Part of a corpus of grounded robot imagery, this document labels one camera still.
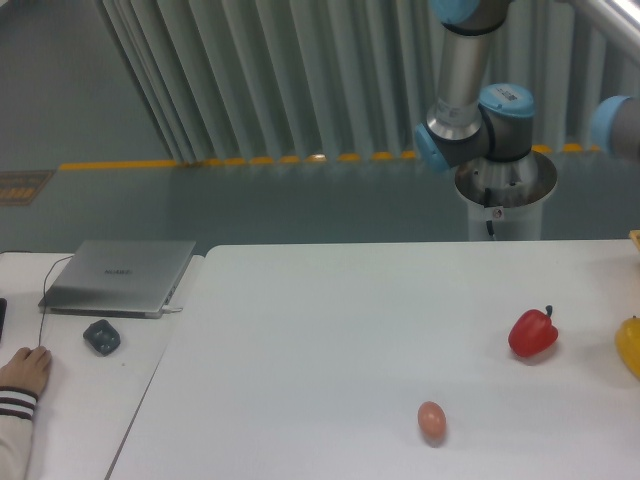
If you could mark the yellow bell pepper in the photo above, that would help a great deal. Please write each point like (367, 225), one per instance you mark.
(627, 344)

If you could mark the person's bare hand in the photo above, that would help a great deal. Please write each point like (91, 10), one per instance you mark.
(28, 370)

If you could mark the silver closed laptop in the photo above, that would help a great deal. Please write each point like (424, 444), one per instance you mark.
(124, 278)

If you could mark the brown egg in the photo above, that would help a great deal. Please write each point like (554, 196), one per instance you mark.
(432, 420)

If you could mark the red bell pepper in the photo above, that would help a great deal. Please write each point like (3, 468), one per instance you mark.
(533, 332)

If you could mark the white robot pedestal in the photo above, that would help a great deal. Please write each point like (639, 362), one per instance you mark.
(505, 201)

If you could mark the black keyboard edge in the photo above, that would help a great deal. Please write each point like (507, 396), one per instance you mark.
(3, 312)

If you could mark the pleated grey curtain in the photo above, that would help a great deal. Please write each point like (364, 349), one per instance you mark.
(246, 81)

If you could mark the white striped sleeve forearm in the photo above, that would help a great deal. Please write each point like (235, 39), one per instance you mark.
(18, 407)

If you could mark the wooden basket corner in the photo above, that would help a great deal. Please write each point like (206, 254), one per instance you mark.
(634, 236)

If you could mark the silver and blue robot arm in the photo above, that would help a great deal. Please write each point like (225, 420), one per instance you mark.
(462, 125)

